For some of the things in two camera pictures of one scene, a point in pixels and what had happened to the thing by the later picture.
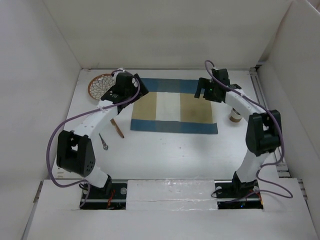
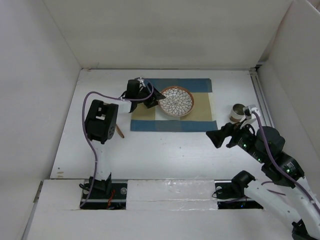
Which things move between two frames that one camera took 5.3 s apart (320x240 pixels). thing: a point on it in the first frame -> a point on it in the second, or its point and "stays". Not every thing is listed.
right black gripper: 205,83 -> 218,136
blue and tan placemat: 170,105 stays
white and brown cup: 235,115 stays
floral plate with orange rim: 99,84 -> 178,101
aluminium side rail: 264,104 stays
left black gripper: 142,92 -> 153,100
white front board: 168,210 stays
